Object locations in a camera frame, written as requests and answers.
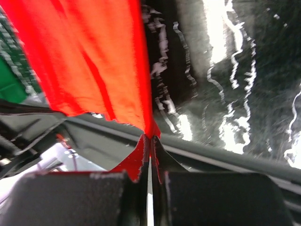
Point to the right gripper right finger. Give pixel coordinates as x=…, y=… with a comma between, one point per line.
x=184, y=198

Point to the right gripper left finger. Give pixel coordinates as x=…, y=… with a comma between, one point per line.
x=85, y=198

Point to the red t shirt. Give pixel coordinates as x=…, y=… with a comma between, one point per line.
x=89, y=56

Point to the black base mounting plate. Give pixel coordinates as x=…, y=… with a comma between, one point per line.
x=26, y=132

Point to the green plastic basket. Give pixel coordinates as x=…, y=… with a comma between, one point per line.
x=17, y=79

